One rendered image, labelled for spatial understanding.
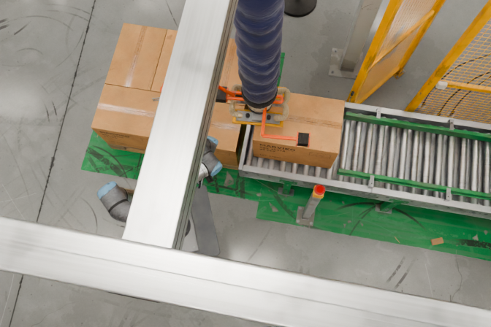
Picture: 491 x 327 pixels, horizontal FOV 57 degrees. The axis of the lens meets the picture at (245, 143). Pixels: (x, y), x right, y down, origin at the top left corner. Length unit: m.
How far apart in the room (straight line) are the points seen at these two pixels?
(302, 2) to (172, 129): 3.95
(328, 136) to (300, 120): 0.22
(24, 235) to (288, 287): 0.42
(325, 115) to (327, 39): 1.54
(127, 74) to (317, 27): 1.93
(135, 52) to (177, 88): 3.08
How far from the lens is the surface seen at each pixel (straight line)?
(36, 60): 5.00
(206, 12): 1.05
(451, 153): 3.80
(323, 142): 3.15
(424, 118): 3.78
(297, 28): 4.66
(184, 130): 0.93
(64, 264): 0.76
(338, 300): 0.71
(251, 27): 2.02
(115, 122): 3.80
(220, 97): 2.94
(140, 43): 4.07
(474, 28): 2.87
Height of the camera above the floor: 3.91
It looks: 71 degrees down
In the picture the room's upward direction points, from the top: 7 degrees counter-clockwise
